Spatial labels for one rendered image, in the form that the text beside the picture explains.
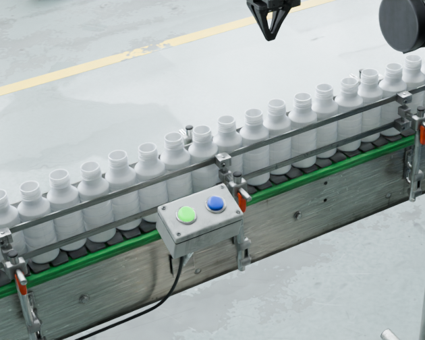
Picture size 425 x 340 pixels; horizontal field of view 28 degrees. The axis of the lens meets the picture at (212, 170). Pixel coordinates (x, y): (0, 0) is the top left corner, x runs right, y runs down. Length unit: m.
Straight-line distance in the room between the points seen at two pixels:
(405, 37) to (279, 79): 3.20
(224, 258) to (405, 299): 1.29
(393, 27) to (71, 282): 0.85
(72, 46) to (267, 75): 1.15
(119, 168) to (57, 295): 0.28
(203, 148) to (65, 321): 0.44
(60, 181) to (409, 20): 0.77
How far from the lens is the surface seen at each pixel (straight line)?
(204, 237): 1.55
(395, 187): 2.01
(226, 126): 1.69
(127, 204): 1.66
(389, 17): 1.11
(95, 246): 1.67
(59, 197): 1.60
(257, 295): 2.99
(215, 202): 1.55
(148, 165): 1.63
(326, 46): 4.60
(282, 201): 1.81
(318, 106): 1.81
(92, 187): 1.60
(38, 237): 1.61
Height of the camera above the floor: 2.04
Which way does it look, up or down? 34 degrees down
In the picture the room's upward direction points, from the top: 4 degrees counter-clockwise
